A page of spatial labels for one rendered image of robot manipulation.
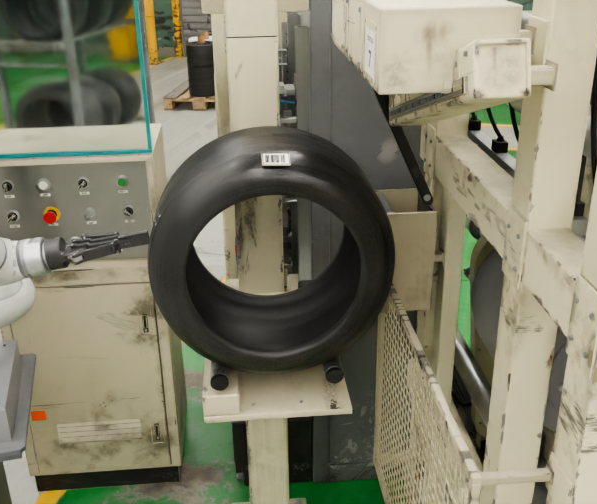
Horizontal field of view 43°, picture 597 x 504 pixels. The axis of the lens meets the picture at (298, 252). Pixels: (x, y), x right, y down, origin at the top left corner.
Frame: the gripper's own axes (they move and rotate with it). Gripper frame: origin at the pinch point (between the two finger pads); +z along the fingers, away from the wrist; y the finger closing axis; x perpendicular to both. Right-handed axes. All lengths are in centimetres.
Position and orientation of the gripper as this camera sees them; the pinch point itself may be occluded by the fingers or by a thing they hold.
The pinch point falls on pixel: (134, 239)
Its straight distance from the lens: 179.7
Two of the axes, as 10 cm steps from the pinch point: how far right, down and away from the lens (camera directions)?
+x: 1.6, 9.0, 4.1
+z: 9.8, -1.8, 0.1
